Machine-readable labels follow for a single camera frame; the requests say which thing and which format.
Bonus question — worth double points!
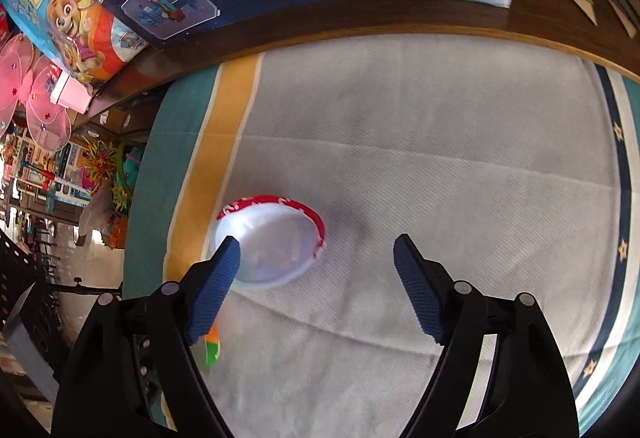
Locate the orange green small wrapper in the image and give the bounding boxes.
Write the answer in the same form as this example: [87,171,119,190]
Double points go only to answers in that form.
[204,324,220,366]

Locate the white red plastic cup lid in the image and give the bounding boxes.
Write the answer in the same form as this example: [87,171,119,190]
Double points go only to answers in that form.
[207,194,326,290]

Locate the teal white striped tablecloth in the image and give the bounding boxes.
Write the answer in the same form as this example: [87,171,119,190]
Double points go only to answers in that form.
[124,35,639,437]

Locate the pink butterfly wings toy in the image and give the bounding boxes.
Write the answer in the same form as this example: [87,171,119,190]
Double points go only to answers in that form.
[1,33,91,152]

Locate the paw patrol toy package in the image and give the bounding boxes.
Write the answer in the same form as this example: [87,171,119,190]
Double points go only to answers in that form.
[1,0,148,94]

